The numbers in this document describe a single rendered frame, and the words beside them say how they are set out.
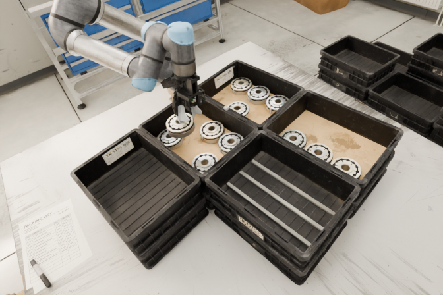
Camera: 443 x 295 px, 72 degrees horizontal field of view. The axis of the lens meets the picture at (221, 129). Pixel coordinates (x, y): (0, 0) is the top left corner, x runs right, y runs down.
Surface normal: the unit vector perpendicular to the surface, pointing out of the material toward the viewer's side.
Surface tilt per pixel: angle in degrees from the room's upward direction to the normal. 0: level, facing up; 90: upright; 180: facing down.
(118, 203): 0
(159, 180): 0
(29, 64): 90
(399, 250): 0
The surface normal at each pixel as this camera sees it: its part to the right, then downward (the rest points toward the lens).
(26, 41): 0.57, 0.53
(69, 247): -0.12, -0.70
